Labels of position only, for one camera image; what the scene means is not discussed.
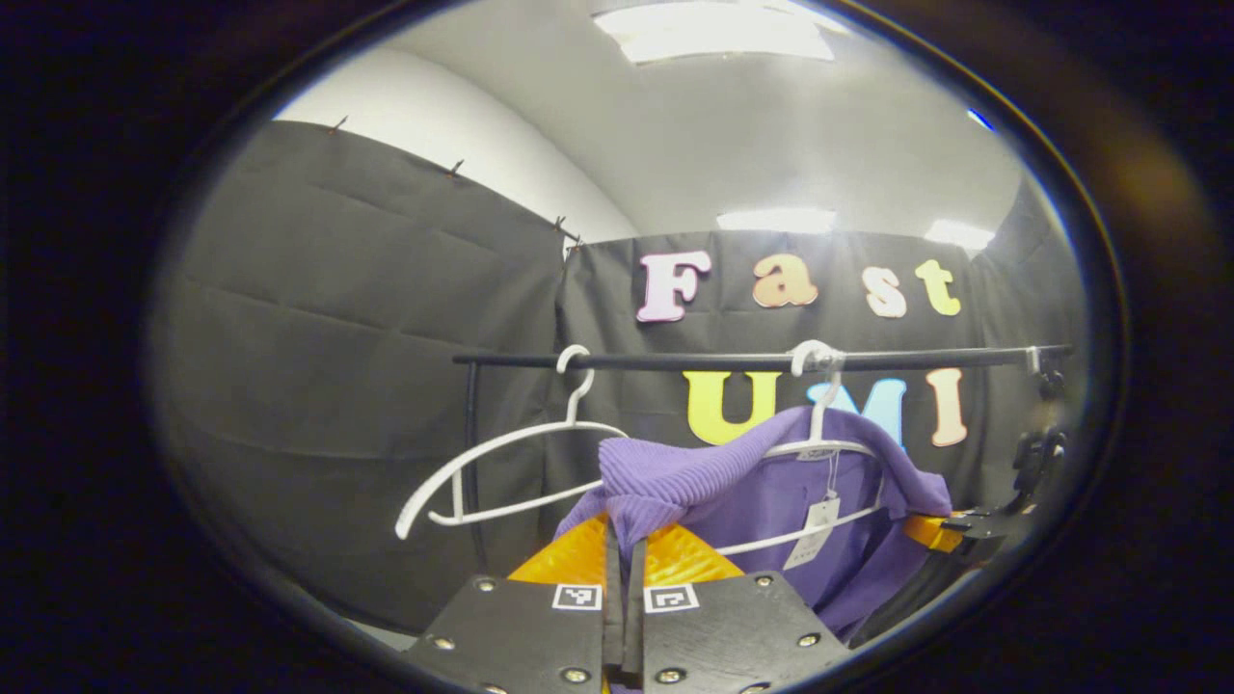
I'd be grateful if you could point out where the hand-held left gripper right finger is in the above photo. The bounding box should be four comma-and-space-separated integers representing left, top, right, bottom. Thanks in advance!
627, 520, 854, 694

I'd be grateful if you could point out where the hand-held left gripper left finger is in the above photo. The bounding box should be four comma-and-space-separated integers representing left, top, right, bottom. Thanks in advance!
403, 511, 628, 694

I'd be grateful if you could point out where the purple knit cardigan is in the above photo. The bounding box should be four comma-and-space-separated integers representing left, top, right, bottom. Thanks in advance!
554, 405, 955, 642

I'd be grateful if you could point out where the white plastic hanger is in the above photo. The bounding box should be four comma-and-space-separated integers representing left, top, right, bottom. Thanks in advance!
395, 344, 630, 541
713, 339, 888, 558

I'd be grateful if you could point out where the black clothes rack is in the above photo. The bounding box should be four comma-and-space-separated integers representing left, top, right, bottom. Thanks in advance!
453, 344, 1076, 574

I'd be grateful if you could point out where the black backdrop cloth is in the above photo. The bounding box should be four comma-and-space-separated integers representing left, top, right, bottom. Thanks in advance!
149, 120, 1090, 637

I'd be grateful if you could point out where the large ceiling light panel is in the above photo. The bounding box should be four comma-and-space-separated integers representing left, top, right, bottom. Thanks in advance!
593, 0, 835, 64

